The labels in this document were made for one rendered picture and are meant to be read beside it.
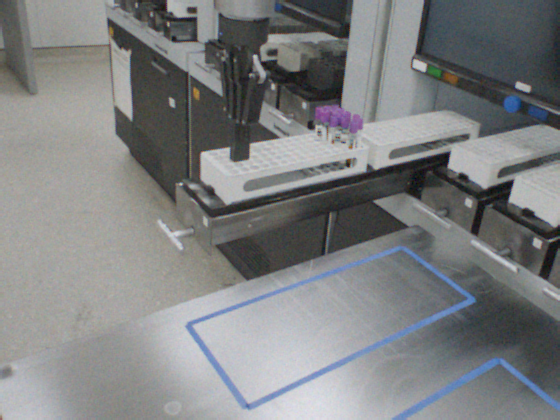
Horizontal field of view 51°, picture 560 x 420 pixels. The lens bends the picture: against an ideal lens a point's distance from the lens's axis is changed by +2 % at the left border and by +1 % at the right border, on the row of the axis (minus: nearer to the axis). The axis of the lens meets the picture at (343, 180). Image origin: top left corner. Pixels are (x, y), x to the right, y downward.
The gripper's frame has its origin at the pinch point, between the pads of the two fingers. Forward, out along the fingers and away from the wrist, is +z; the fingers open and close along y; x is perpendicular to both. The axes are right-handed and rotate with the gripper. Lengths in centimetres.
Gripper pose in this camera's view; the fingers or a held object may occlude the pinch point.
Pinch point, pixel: (240, 140)
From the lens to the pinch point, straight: 97.2
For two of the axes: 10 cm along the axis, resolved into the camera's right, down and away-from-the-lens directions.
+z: -1.1, 8.9, 4.4
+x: -7.9, 1.9, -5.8
